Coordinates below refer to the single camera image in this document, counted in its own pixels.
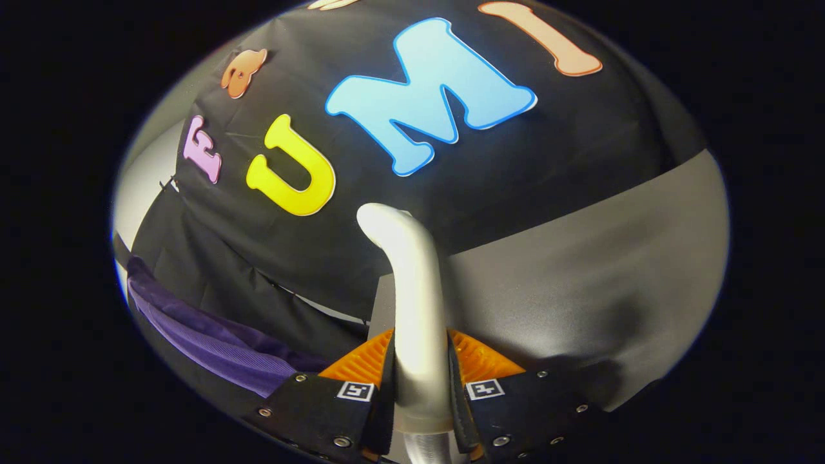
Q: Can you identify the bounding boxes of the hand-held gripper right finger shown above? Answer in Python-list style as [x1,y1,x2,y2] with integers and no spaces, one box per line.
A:
[447,329,607,464]

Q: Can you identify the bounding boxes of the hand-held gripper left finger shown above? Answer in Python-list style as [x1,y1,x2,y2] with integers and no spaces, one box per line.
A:
[242,329,398,464]

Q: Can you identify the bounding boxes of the white garment steamer wand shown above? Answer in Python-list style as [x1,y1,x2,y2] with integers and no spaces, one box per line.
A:
[356,203,455,434]

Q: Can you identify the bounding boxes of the purple jacket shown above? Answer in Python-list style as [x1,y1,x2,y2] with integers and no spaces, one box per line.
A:
[126,256,333,398]

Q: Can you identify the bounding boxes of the grey cabinet with dark top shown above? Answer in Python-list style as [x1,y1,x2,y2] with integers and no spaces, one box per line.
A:
[367,150,731,413]

